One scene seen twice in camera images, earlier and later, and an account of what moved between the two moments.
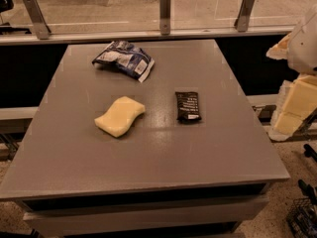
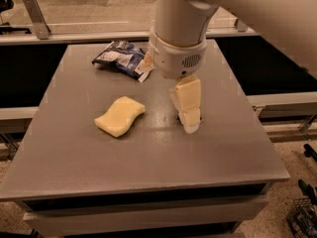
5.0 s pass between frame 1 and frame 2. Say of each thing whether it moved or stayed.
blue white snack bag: stayed
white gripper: moved
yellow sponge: stayed
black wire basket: stayed
